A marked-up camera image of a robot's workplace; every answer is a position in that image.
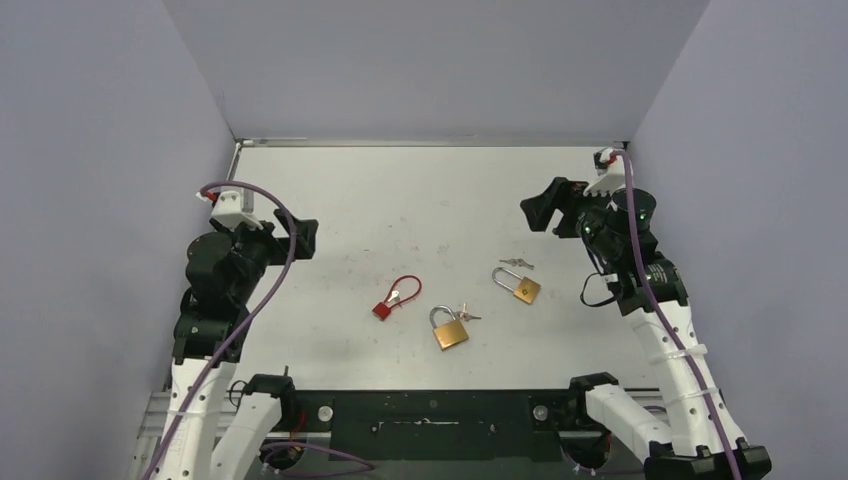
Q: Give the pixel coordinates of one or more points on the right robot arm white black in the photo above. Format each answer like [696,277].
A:
[697,438]

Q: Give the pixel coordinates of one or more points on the red cable padlock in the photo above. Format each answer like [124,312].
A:
[397,296]

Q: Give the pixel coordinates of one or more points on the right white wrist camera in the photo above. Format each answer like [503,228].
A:
[610,173]

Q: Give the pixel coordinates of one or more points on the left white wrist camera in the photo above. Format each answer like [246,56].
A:
[235,207]

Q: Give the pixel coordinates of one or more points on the silver keys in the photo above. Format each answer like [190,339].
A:
[465,315]

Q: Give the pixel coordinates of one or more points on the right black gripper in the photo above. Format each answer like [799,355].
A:
[569,206]

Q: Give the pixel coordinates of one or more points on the silver key bunch far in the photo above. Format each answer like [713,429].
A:
[518,262]

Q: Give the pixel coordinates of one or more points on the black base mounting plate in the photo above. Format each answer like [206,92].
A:
[457,425]

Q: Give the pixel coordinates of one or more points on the large brass padlock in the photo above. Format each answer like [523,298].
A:
[450,333]

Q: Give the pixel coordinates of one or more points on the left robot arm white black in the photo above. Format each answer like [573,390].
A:
[224,268]

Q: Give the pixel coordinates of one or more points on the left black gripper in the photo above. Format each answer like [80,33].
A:
[279,246]

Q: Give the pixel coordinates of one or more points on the long-shackle brass padlock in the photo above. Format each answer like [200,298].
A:
[521,287]

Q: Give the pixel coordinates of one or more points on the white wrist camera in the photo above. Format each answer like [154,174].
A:
[235,207]
[610,173]

